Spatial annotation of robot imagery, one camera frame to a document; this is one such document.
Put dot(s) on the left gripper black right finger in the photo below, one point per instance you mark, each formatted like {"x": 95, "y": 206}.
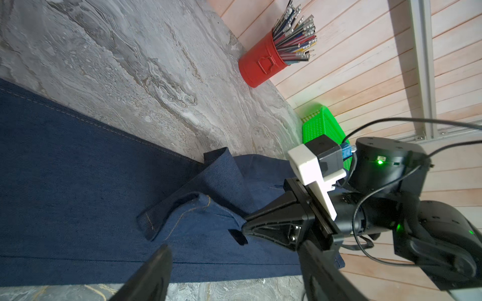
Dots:
{"x": 322, "y": 280}

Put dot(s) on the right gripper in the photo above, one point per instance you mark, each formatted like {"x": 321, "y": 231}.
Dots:
{"x": 297, "y": 216}

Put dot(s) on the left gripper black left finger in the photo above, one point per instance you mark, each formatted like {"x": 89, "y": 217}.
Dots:
{"x": 151, "y": 281}

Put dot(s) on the green plastic basket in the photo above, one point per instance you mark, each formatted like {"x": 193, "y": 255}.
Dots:
{"x": 322, "y": 123}

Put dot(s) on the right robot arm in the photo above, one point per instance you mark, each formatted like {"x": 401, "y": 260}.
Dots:
{"x": 341, "y": 191}

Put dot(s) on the coloured pencils bunch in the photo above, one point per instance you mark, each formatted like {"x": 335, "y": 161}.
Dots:
{"x": 294, "y": 35}

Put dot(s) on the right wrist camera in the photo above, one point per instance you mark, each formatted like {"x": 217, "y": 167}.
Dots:
{"x": 318, "y": 165}

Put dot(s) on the dark blue denim trousers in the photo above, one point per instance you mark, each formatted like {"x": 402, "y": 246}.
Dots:
{"x": 83, "y": 202}

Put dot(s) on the red pencil cup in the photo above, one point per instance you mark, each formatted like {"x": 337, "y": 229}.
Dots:
{"x": 261, "y": 62}

